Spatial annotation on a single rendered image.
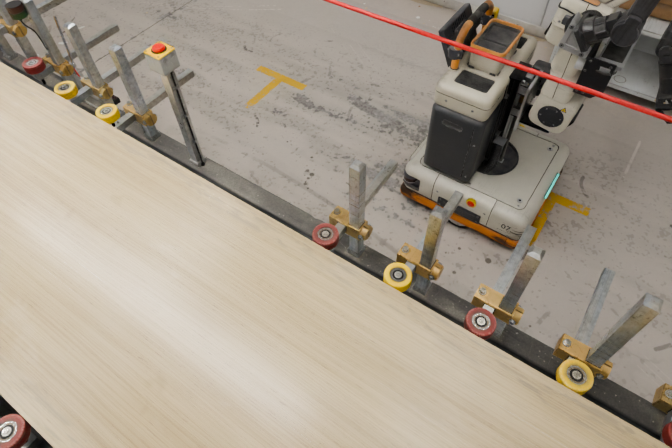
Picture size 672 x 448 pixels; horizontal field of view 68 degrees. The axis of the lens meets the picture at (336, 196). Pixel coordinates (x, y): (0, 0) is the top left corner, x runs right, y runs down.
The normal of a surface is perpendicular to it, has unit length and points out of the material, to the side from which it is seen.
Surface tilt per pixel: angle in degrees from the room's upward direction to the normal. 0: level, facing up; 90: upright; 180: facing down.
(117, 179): 0
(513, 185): 0
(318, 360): 0
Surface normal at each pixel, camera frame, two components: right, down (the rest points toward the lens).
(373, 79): -0.02, -0.62
